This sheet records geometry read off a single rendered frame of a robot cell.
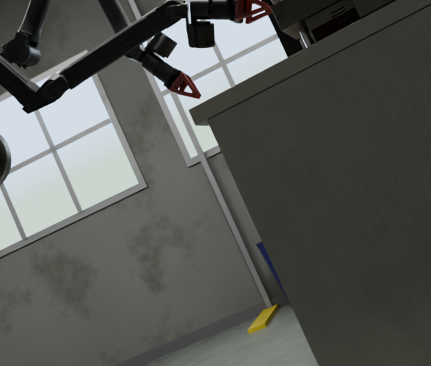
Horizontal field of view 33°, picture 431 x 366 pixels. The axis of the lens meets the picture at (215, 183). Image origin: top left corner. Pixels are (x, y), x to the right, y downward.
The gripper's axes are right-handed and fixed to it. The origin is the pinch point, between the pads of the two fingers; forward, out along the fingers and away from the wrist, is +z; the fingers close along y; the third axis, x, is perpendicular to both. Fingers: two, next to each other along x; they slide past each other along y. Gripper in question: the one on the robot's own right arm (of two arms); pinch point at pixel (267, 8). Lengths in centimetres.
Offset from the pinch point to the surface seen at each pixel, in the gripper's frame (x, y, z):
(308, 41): -9.2, 12.7, 13.5
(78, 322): -192, -300, -216
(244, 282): -149, -318, -91
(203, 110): -25.9, 26.3, -6.4
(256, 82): -19.4, 26.1, 5.4
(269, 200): -45, 27, 10
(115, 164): -71, -310, -193
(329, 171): -37, 26, 23
